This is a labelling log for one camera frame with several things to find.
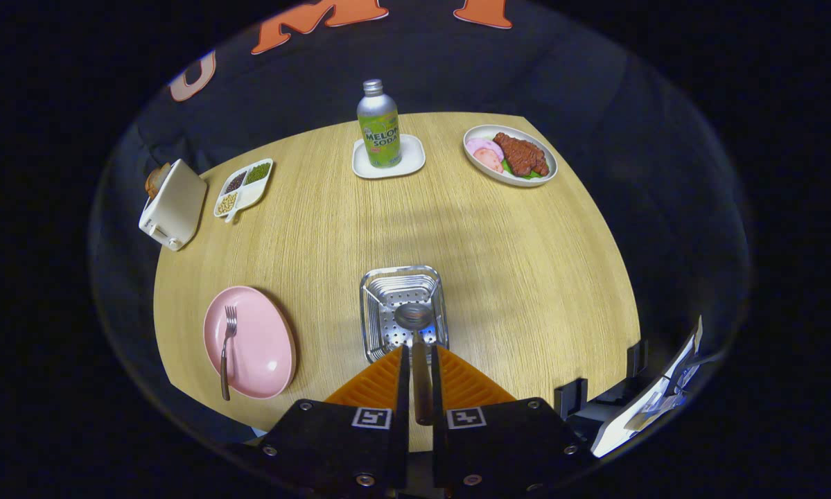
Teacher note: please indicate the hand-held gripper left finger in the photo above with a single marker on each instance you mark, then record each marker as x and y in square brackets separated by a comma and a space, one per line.
[403, 402]

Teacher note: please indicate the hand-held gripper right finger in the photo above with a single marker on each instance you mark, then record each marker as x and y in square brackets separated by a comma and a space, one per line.
[437, 402]

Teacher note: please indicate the pink plate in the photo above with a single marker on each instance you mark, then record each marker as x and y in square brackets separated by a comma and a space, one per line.
[263, 346]

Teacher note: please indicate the white square coaster tray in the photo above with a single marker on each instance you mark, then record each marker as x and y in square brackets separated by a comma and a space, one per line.
[412, 163]

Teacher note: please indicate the green lettuce leaf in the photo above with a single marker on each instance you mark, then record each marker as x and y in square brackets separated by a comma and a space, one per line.
[529, 176]

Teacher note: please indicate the pink ham slices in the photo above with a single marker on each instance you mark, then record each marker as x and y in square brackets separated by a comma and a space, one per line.
[484, 151]

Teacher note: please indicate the white sectioned bean dish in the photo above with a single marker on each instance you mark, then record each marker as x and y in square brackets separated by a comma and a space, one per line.
[245, 197]

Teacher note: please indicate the brown steak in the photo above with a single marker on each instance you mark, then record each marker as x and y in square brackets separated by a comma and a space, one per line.
[522, 154]

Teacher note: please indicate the white oval food plate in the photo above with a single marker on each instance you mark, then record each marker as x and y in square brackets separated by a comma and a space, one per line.
[543, 156]

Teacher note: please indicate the green label metal bottle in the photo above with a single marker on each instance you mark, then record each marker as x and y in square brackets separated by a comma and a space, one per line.
[379, 132]

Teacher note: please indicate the white toaster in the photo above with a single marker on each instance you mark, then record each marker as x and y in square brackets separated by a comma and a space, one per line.
[176, 204]

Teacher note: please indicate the brown bread slice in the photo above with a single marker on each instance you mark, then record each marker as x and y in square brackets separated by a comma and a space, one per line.
[156, 179]

